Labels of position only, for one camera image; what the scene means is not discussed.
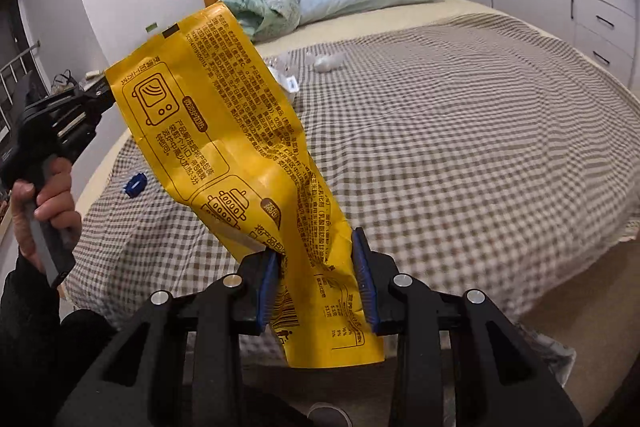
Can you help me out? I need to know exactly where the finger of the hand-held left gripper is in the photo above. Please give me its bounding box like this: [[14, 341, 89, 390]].
[[56, 98, 118, 166], [40, 77, 113, 114]]

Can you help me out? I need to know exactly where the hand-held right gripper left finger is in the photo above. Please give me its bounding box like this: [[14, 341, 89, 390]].
[[54, 251, 280, 427]]

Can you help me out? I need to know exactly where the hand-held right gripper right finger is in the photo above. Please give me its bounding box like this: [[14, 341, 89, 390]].
[[351, 228, 584, 427]]

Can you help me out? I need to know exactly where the blue round cap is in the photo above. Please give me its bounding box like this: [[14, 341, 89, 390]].
[[124, 174, 147, 198]]

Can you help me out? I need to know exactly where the yellow printed snack wrapper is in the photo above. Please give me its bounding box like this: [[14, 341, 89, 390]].
[[104, 2, 386, 369]]

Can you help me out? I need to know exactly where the person's left forearm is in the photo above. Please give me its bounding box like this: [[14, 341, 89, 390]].
[[0, 252, 65, 427]]

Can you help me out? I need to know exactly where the person's left hand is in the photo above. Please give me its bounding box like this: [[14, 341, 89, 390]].
[[10, 156, 84, 274]]

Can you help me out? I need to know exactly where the black metal bedside rack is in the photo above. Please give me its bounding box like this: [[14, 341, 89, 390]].
[[50, 66, 109, 98]]

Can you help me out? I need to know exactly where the grey metal railing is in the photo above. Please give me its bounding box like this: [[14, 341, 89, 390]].
[[0, 39, 42, 138]]

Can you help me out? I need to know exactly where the checkered bed blanket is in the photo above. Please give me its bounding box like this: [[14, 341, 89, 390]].
[[62, 12, 640, 360]]

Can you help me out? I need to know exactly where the green quilted blanket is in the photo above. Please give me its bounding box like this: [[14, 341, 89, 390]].
[[220, 0, 307, 44]]

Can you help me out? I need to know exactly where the crumpled white tissue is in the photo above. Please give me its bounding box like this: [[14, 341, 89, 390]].
[[312, 52, 347, 73]]

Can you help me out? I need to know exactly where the beige bed sheet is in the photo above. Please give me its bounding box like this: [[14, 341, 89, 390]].
[[75, 0, 640, 218]]

